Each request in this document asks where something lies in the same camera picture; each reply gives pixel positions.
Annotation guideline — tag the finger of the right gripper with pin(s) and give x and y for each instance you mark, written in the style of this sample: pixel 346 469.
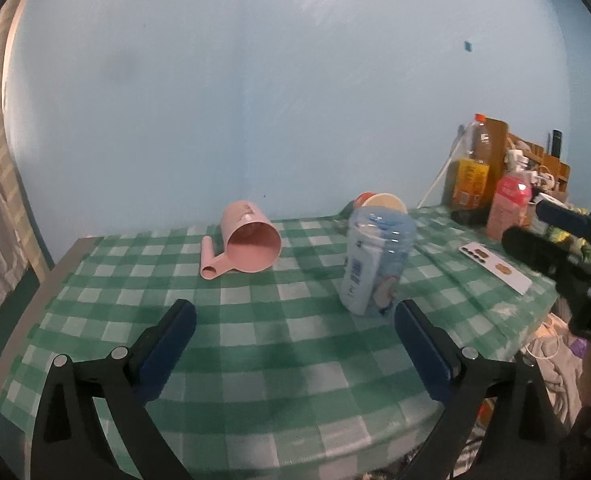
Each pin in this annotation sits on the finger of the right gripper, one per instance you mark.
pixel 574 223
pixel 543 256

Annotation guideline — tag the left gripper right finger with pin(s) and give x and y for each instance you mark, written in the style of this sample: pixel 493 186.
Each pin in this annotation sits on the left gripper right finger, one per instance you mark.
pixel 522 438

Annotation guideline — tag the large orange-capped tea bottle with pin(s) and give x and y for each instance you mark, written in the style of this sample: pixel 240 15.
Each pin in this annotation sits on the large orange-capped tea bottle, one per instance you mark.
pixel 473 165

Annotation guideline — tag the pink plastic mug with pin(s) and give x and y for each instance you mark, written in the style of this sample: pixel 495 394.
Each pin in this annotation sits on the pink plastic mug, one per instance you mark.
pixel 251 243

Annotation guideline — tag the green checkered tablecloth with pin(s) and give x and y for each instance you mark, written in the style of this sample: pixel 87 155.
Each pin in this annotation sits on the green checkered tablecloth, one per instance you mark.
pixel 280 381

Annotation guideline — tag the white smartphone with stickers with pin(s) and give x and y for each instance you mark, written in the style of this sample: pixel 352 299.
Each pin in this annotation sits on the white smartphone with stickers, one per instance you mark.
pixel 496 265

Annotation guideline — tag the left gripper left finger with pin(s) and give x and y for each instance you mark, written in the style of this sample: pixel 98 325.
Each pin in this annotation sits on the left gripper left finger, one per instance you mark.
pixel 68 441

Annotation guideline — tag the clear blue-labelled plastic cup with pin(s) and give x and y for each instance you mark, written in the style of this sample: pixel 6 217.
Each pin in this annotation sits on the clear blue-labelled plastic cup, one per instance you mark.
pixel 379 241

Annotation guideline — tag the green white-lidded paper cup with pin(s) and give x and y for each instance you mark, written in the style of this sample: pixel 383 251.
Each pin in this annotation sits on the green white-lidded paper cup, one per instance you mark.
pixel 542 210

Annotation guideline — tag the orange paper cup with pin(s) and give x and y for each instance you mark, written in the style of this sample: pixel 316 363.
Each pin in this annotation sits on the orange paper cup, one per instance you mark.
pixel 385 200

